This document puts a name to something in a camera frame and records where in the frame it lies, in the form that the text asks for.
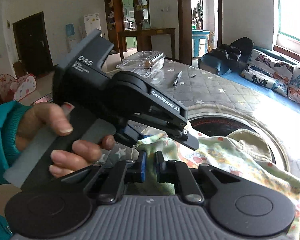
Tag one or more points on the blue sofa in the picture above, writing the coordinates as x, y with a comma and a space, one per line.
203, 63

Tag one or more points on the black clothes pile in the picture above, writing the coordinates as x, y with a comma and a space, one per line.
231, 57

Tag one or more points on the black round induction cooktop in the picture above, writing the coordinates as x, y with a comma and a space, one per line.
216, 125

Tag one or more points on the dark entrance door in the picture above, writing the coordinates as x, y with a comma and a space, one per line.
32, 45

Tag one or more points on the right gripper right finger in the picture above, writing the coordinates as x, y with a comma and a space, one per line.
178, 173

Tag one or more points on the black marker pen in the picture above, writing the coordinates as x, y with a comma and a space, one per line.
177, 78

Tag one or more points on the left hand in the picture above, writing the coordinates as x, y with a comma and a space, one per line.
83, 154

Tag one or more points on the pink heart play tent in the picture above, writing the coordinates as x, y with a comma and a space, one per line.
12, 89

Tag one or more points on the butterfly pillow upper left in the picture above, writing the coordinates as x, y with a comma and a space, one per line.
270, 64

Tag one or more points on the butterfly pillow lower left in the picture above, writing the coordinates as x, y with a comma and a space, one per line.
265, 79

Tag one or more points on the floral children's jacket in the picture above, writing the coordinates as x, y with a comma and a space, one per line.
242, 153

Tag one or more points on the white refrigerator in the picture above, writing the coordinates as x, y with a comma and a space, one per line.
90, 23

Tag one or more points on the teal sleeved forearm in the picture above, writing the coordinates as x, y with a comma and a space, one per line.
11, 114

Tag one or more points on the dark wooden side table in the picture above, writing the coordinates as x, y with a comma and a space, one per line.
143, 37

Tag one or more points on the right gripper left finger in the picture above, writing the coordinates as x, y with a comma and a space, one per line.
123, 172

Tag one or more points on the blue white cabinet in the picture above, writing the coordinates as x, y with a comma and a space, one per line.
200, 39

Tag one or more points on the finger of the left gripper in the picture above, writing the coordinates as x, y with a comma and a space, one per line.
173, 125
129, 135

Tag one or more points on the dark wooden display cabinet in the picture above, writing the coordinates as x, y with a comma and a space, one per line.
126, 15

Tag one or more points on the quilted grey star tablecloth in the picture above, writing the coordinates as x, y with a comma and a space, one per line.
209, 94

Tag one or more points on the clear plastic clamshell box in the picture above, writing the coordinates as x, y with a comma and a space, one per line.
143, 63

